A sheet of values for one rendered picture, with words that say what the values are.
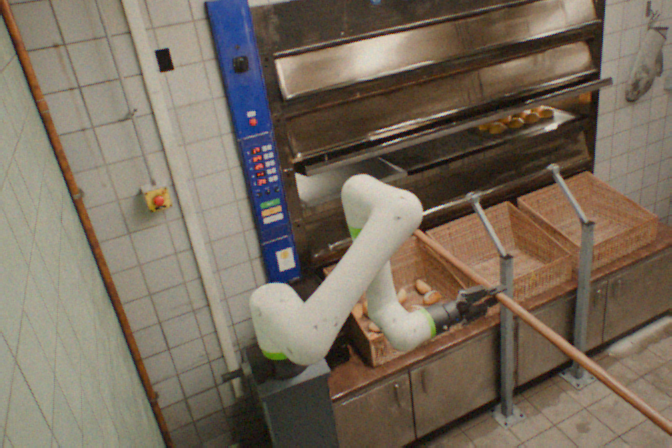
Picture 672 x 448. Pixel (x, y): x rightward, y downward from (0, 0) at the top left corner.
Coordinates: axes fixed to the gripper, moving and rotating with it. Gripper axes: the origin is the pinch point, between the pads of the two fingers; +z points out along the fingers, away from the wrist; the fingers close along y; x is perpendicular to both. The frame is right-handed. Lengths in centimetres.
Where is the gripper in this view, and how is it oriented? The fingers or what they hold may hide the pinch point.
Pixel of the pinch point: (495, 294)
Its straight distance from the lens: 186.6
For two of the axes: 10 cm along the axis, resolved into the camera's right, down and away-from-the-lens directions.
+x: 4.0, 3.4, -8.5
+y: 1.3, 9.0, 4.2
